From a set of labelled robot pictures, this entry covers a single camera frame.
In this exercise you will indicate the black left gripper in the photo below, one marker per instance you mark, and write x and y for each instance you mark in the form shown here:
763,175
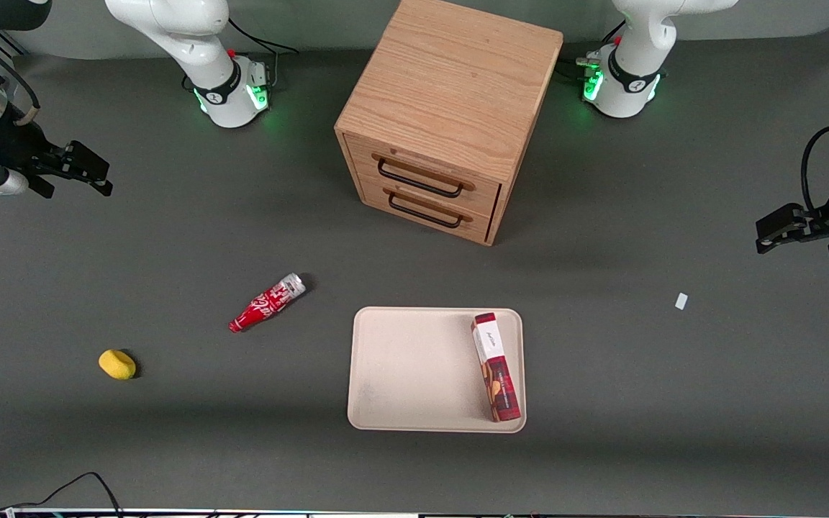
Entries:
826,214

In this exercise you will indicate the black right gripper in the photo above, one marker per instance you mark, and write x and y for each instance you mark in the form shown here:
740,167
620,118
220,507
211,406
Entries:
17,149

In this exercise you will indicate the red coke bottle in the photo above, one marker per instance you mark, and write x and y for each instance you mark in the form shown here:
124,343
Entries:
263,306

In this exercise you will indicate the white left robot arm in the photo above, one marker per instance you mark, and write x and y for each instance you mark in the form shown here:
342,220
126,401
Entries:
637,43

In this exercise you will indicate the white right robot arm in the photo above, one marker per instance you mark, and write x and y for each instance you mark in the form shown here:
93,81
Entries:
191,36

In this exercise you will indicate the beige plastic tray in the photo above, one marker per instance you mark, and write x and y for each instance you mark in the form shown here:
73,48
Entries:
422,374

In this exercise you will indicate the white tape piece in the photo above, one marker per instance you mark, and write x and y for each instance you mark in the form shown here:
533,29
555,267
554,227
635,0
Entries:
681,301

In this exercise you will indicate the yellow lemon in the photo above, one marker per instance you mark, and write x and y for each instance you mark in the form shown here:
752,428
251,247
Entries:
117,365

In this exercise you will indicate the wooden drawer front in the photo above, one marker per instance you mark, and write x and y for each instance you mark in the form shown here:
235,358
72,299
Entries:
486,198
479,229

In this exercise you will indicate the red white cookie box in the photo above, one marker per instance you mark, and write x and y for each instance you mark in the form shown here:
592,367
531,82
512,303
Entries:
501,388

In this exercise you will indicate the wooden drawer cabinet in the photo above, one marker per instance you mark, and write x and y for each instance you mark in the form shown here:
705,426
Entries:
450,86

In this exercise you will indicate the aluminium frame rail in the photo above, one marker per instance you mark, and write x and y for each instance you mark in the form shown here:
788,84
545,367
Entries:
6,43

